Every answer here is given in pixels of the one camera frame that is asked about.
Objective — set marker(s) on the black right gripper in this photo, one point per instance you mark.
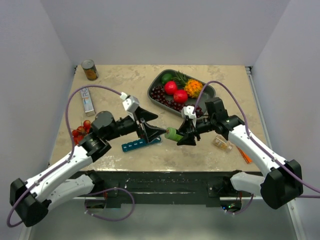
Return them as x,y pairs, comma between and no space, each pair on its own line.
188,127

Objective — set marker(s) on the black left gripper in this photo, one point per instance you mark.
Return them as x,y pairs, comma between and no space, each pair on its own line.
149,132

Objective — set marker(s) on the green bottle cap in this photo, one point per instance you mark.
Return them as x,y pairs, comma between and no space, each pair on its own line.
170,133

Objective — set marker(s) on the teal weekly pill organizer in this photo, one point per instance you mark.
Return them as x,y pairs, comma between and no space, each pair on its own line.
137,144

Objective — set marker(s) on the green pill bottle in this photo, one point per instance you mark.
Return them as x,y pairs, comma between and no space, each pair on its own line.
176,136

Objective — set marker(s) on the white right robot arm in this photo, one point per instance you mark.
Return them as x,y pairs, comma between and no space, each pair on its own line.
279,182

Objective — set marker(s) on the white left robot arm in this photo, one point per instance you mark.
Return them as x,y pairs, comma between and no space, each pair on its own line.
29,198

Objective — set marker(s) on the dark red grape bunch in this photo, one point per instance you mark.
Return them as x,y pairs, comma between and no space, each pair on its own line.
158,97

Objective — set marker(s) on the clear pill bottle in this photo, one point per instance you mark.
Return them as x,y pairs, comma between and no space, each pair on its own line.
221,143

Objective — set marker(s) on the red apple front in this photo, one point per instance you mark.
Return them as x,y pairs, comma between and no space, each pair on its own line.
180,96

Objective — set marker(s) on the red apple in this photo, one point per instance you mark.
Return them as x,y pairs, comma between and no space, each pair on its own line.
180,96
170,88

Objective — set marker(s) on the red apple back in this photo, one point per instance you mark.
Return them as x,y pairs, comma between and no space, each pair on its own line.
170,88

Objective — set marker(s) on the orange spiky fruit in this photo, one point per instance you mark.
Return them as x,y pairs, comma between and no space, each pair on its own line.
193,88

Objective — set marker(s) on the green lime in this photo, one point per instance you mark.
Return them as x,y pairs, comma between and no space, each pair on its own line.
167,77

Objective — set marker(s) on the silver toothpaste box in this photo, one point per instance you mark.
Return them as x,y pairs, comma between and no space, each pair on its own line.
88,105

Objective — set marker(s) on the orange medicine box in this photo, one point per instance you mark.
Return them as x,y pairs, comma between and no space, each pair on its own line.
245,157

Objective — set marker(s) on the red cherry bunch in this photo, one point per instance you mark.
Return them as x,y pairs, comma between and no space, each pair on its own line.
81,131

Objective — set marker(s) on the tin can with fruit label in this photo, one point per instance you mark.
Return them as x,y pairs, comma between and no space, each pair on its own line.
90,69

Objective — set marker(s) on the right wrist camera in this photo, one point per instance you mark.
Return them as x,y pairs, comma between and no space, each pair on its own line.
189,112

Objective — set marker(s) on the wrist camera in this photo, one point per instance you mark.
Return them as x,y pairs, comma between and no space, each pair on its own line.
189,112
129,102

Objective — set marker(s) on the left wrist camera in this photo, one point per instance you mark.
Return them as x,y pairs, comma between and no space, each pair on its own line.
129,102

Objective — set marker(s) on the aluminium frame rail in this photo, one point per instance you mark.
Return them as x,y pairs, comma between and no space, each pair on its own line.
274,199

